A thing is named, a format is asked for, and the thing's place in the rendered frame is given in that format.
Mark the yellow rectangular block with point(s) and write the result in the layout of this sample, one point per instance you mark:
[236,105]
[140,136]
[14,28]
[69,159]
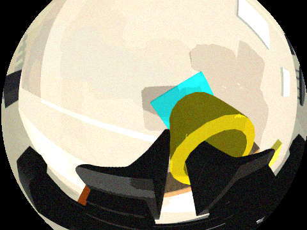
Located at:
[277,148]

